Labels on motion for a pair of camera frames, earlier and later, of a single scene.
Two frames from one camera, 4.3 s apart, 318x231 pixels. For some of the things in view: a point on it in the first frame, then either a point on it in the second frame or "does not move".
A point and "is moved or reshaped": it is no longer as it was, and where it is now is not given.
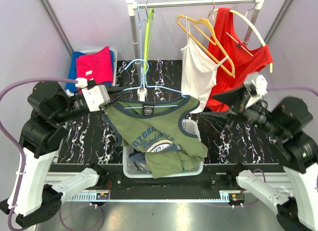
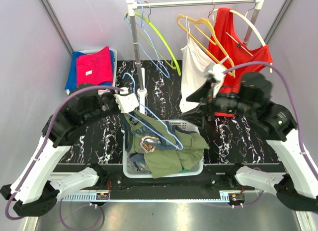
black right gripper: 218,119 -> 196,114
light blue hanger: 140,23 -> 160,68
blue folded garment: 72,72 does not move
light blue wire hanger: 144,85 -> 129,115
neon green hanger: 151,13 -> 171,65
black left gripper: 115,90 -> 118,109
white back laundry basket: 115,54 does not move
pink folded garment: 97,66 does not move
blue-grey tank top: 140,162 does not move
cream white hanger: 255,27 does not move
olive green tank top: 150,127 is moved or reshaped
